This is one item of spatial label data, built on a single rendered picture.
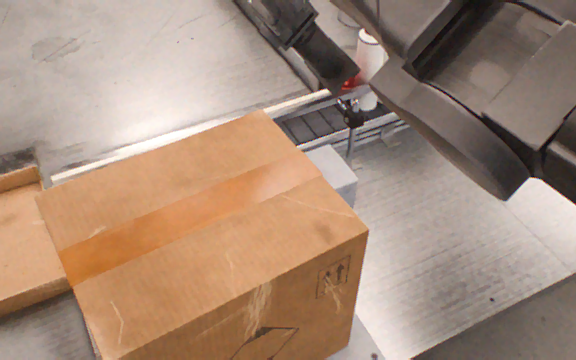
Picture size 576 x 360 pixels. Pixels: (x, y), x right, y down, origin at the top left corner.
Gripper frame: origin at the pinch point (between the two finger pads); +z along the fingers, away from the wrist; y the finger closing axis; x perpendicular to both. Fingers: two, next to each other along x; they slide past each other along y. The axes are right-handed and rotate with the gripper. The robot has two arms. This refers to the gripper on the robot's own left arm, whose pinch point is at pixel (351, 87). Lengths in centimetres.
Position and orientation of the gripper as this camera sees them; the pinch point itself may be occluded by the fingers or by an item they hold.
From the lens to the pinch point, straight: 112.4
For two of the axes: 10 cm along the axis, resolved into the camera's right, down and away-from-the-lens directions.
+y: -4.7, -6.6, 5.9
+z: 5.0, 3.5, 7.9
